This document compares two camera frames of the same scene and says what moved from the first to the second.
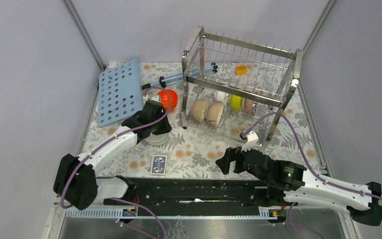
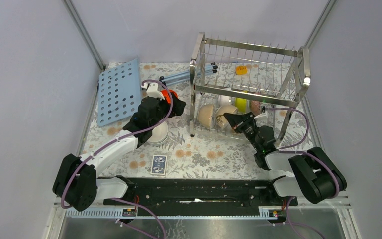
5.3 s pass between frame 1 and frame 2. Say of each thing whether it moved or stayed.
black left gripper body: moved
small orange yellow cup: stayed
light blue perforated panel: stayed
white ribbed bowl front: stayed
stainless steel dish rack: moved
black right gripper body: moved
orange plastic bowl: stayed
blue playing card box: stayed
